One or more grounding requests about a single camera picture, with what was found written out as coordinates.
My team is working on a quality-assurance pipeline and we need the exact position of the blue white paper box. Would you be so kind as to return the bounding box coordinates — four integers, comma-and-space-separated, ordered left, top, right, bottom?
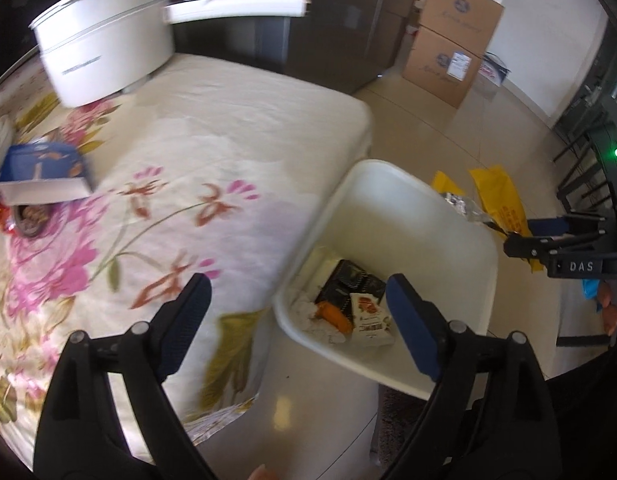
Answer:
0, 142, 96, 206

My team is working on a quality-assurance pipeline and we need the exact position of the blue cloth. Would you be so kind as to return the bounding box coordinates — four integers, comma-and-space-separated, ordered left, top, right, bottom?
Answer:
582, 279, 604, 311

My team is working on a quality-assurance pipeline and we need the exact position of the person's right hand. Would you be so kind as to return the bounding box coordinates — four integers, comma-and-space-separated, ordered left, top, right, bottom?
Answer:
596, 277, 617, 337

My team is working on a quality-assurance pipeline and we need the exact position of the black snack packet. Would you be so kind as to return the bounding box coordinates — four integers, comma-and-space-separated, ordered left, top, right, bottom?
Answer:
316, 259, 387, 321

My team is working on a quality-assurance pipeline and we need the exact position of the red wrapper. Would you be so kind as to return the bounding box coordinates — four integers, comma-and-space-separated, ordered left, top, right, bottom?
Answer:
0, 200, 19, 236

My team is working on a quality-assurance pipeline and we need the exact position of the yellow snack bag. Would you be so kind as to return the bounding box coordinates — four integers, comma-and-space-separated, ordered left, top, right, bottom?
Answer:
433, 167, 544, 273

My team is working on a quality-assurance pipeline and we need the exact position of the black metal chair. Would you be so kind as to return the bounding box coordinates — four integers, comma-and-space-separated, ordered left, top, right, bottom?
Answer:
553, 72, 617, 216

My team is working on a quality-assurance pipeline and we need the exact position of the white electric cooking pot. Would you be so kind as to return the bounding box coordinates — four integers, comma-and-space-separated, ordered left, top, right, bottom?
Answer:
28, 0, 309, 108

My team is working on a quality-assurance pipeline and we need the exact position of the floral tablecloth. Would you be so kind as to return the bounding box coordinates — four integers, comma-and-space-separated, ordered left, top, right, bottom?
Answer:
0, 52, 374, 468

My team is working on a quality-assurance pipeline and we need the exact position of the orange snack wrapper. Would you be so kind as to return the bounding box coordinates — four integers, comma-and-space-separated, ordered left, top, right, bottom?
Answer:
316, 301, 353, 333

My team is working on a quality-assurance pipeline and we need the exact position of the brown fuzzy mat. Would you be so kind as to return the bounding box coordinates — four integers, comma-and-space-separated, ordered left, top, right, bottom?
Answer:
371, 385, 439, 466

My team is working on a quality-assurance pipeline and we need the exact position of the printed paper bag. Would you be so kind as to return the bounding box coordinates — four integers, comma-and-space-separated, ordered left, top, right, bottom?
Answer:
479, 52, 509, 88

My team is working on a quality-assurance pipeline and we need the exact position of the brown cardboard box white label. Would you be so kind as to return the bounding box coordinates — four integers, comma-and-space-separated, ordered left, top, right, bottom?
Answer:
401, 27, 484, 110

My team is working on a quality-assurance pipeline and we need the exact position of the white plastic bin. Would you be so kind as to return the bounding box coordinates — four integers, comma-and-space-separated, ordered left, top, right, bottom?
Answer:
272, 159, 499, 401

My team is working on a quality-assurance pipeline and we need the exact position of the white tissue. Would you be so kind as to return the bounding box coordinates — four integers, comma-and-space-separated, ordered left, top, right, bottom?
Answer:
293, 295, 347, 346

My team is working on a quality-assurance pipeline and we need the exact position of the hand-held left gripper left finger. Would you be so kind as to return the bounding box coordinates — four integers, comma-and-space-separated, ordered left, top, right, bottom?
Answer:
33, 273, 219, 480

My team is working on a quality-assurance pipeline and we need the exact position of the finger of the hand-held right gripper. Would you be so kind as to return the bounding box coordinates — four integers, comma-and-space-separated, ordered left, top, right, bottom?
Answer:
503, 232, 564, 266
527, 214, 612, 241

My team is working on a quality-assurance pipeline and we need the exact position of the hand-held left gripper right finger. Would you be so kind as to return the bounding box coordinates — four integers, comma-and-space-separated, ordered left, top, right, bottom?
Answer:
386, 273, 562, 480

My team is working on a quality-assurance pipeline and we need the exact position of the grey refrigerator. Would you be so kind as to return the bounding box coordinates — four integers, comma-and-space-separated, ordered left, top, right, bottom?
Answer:
253, 0, 427, 96

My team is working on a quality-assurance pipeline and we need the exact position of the white red snack packet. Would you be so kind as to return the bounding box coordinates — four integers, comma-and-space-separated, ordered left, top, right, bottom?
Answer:
349, 291, 394, 347

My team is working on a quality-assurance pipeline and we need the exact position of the white ceramic bowl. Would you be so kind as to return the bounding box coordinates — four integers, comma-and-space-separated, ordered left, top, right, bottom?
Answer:
0, 112, 14, 181

